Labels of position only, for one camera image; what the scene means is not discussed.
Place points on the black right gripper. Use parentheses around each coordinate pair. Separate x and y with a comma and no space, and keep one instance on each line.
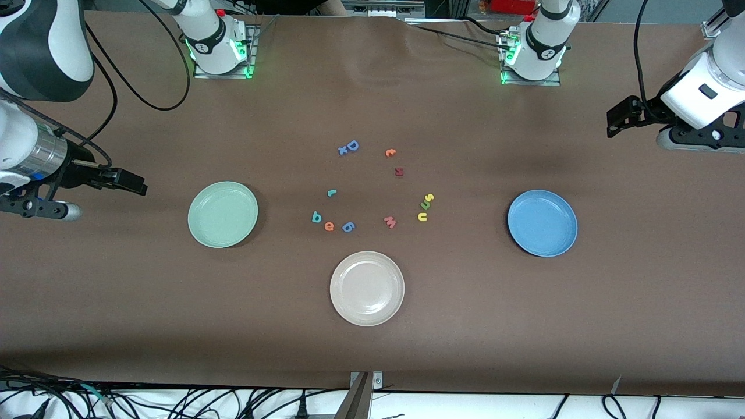
(80,170)

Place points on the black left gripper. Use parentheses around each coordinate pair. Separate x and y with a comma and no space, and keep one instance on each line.
(647,109)

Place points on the person forearm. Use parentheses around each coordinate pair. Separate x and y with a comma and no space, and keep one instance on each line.
(336,7)

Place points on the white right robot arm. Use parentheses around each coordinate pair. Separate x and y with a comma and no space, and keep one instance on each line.
(35,52)

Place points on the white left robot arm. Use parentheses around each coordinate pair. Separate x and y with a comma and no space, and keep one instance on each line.
(544,41)

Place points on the light green plate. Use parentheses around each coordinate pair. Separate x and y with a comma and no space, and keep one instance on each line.
(223,215)

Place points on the blue plate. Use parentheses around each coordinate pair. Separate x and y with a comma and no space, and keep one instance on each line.
(542,223)

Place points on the red background box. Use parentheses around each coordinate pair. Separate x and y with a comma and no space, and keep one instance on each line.
(512,6)

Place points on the blue foam letter g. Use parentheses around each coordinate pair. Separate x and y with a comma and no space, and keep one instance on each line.
(348,227)

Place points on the blue foam letter D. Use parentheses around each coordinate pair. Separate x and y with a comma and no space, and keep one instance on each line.
(353,146)

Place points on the pink foam letter m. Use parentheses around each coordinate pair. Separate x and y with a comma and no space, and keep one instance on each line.
(390,222)

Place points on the brown table cover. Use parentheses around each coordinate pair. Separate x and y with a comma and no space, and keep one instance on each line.
(465,326)

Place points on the grey equipment rack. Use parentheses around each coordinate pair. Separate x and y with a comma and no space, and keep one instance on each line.
(384,7)

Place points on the beige plate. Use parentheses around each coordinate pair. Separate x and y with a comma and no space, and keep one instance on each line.
(367,288)

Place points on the grey support beam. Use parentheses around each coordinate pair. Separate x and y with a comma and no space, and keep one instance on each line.
(356,401)

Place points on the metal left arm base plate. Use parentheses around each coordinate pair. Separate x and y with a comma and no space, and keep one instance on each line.
(553,81)

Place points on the aluminium frame profile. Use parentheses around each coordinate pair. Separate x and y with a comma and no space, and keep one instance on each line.
(713,30)

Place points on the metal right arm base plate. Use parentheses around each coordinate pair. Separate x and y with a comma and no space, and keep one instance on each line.
(201,73)

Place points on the silver table edge bracket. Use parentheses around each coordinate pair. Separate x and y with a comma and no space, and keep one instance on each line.
(377,381)

